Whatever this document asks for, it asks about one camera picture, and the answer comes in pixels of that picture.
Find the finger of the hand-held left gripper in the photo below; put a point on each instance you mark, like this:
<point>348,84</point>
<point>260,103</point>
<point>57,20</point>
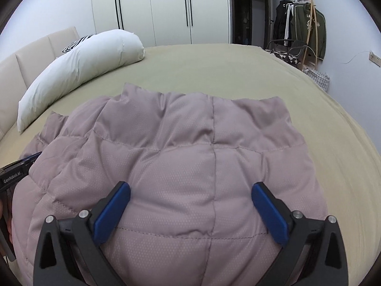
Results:
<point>29,158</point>

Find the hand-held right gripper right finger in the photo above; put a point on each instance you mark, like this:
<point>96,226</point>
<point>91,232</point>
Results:
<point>269,214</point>

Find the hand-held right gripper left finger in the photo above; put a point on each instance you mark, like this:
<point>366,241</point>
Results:
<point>111,211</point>

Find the mauve puffer jacket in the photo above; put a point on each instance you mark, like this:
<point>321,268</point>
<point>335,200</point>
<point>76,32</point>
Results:
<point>178,161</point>

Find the wooden clothes rack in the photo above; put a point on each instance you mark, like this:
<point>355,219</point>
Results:
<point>309,44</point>

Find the cream padded headboard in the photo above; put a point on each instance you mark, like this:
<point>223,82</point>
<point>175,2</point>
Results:
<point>32,62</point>

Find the black white striped pillow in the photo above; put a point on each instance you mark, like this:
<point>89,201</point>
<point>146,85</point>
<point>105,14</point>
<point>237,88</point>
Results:
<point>77,44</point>

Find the white grid storage basket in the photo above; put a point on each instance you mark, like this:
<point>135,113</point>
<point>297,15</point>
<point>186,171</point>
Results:
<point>318,79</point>

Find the bed with beige sheet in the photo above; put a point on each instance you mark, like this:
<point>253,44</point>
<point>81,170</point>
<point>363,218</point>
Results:
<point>226,71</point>

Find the dark patterned cloth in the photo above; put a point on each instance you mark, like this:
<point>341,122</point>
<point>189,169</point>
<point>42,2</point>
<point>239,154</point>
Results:
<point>285,57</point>

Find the white power strip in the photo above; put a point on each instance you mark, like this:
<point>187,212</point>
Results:
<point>375,58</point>

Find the white hanging garment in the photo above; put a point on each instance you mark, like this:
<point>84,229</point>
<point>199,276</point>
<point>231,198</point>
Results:
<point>288,26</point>

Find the green hanging jacket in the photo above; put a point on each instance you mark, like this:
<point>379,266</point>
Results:
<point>303,23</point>

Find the black hanging garment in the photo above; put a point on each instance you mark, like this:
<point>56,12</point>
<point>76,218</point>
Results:
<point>279,20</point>

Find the white wardrobe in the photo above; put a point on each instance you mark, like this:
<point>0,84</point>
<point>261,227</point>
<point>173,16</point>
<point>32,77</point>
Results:
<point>157,9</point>

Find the dark doorway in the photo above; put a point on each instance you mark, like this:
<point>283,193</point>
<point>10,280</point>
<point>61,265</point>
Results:
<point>247,15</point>

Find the metal frame chair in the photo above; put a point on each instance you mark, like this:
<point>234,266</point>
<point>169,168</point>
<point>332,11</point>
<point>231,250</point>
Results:
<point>300,47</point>

